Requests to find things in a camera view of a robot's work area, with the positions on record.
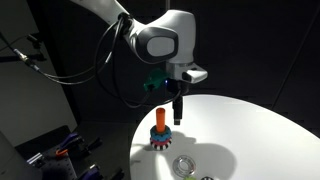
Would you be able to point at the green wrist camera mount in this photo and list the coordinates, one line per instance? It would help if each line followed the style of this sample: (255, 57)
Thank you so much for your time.
(155, 79)

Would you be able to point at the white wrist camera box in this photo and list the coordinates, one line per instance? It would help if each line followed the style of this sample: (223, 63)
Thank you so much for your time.
(191, 73)

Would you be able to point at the orange peg post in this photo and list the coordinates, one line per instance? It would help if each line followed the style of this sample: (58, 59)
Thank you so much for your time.
(160, 119)

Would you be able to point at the purple black clamp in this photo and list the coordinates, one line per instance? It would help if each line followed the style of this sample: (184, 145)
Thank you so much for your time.
(93, 173)
(75, 145)

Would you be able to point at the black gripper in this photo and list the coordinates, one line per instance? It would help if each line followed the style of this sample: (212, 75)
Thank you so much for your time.
(177, 89)

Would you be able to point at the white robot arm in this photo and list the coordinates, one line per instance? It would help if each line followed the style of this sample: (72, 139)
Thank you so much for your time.
(169, 39)

